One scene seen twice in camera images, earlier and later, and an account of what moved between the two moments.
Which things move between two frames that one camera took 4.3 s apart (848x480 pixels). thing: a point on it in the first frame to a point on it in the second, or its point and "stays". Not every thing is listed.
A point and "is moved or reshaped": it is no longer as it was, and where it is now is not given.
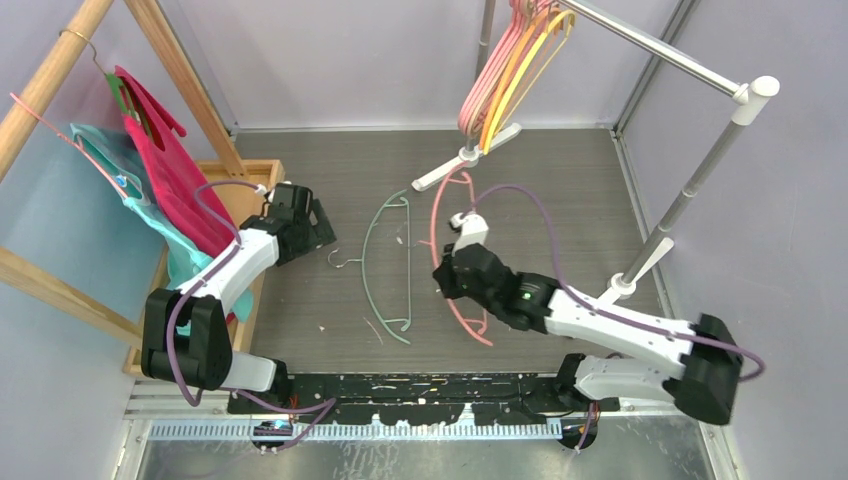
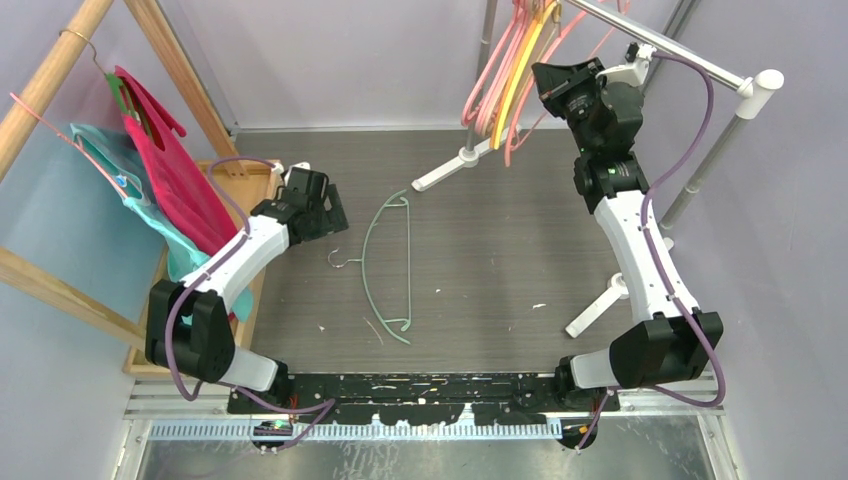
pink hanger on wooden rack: [96, 163] stays
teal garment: [113, 156] stays
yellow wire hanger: [518, 68] is moved or reshaped
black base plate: [538, 398] stays
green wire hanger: [405, 321] stays
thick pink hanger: [497, 67] to [513, 71]
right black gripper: [445, 275] to [556, 83]
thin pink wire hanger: [434, 244] to [515, 121]
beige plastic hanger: [472, 121] to [544, 44]
